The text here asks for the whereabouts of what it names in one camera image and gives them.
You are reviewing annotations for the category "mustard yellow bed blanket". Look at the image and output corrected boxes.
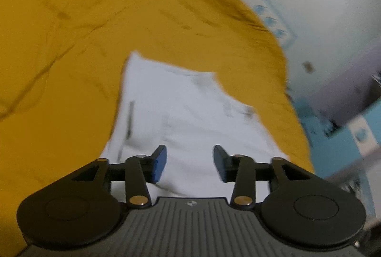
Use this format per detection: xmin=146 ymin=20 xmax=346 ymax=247
xmin=0 ymin=0 xmax=316 ymax=257

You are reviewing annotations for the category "white headboard with blue trim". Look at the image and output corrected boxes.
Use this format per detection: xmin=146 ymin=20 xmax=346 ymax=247
xmin=251 ymin=0 xmax=299 ymax=51

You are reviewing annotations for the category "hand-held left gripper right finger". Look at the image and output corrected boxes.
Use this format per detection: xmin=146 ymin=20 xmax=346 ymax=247
xmin=213 ymin=144 xmax=317 ymax=210

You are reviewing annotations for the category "light blue desk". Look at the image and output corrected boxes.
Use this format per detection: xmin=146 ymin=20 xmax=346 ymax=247
xmin=293 ymin=96 xmax=381 ymax=189

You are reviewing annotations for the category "white printed small shirt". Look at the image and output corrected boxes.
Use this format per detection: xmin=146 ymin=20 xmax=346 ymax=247
xmin=100 ymin=50 xmax=291 ymax=198

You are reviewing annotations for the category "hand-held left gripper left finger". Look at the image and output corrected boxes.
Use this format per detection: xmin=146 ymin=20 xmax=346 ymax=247
xmin=61 ymin=144 xmax=168 ymax=210

